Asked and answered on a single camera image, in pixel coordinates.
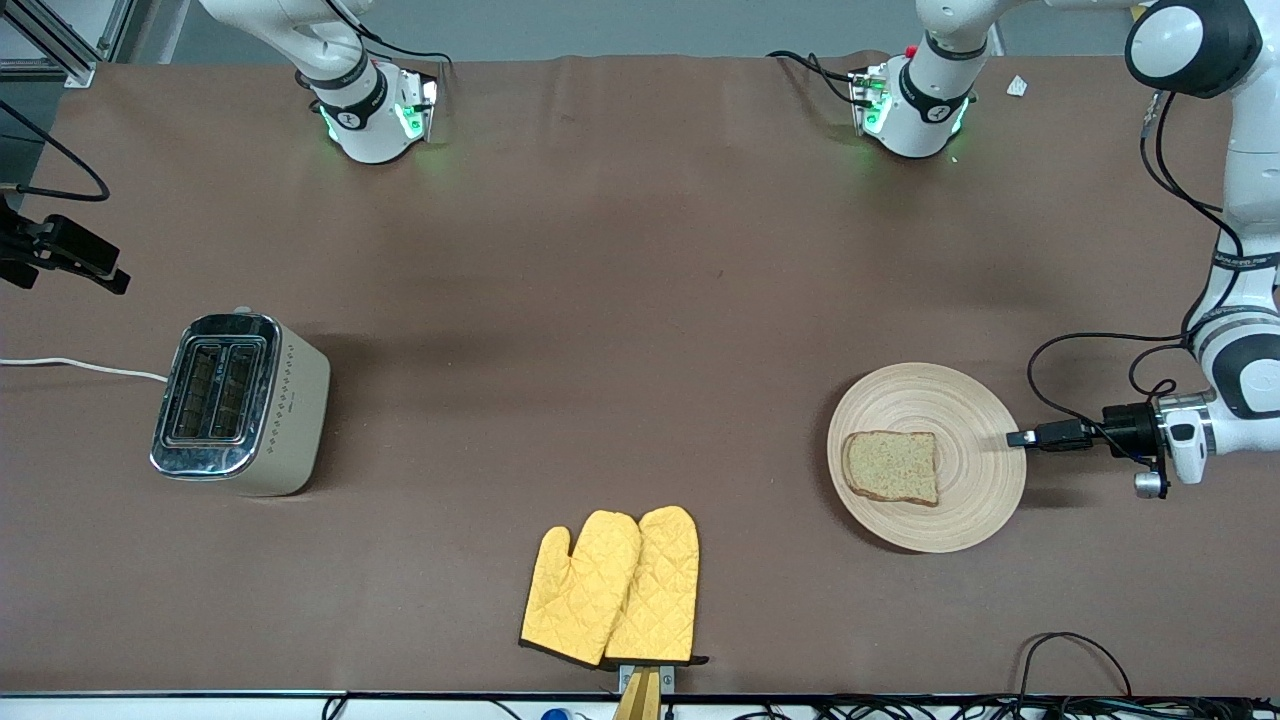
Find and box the white toaster power cord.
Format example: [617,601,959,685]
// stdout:
[0,357,169,384]

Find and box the aluminium frame profile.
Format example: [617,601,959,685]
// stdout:
[0,0,137,90]

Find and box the brown table cover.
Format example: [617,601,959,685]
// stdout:
[0,50,1280,698]

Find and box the yellow quilted oven mitt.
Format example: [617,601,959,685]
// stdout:
[519,510,642,668]
[603,505,709,668]

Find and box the brown toast slice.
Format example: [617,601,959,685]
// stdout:
[841,430,941,507]

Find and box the beige and chrome toaster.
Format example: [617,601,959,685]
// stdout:
[150,308,332,498]

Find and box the black left arm base cable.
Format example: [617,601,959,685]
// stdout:
[767,50,863,107]

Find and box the black looped cable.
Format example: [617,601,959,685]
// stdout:
[1018,631,1134,701]

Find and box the black right arm base cable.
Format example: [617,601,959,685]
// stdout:
[318,0,453,73]

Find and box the black cable bundle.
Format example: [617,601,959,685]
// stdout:
[730,697,1280,720]

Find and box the wooden stick with metal bracket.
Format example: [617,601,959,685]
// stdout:
[612,663,677,720]

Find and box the round wooden plate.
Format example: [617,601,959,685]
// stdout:
[827,362,1028,554]

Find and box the black arm base cable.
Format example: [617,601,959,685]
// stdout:
[318,0,453,73]
[767,50,863,107]

